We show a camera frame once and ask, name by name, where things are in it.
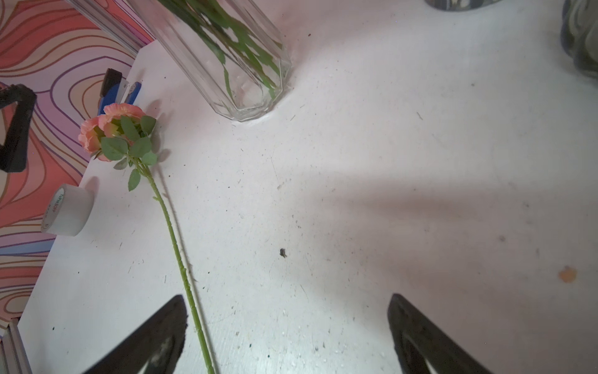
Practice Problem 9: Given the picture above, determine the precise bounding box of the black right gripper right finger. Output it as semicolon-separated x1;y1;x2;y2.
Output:
387;294;491;374

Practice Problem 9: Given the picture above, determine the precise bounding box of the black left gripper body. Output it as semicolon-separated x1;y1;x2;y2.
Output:
1;84;37;173

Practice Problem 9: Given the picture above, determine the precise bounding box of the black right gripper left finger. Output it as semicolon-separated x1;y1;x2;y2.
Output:
86;295;188;374

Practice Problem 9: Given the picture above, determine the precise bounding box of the small clear glass vase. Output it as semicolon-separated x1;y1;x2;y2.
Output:
130;0;291;122

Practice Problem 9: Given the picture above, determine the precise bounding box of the ribbed glass vase with ribbon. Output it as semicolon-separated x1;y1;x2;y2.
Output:
560;0;597;79

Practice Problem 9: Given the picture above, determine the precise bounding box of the white tape roll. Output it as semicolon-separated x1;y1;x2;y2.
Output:
40;184;94;237

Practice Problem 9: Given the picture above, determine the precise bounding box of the blue stapler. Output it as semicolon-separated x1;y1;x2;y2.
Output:
97;69;142;115

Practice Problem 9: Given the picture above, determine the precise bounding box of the clear pencil cup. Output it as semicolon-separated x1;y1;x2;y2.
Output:
425;0;501;12

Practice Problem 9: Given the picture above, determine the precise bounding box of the aluminium frame rail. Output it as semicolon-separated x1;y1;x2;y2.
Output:
66;0;154;55

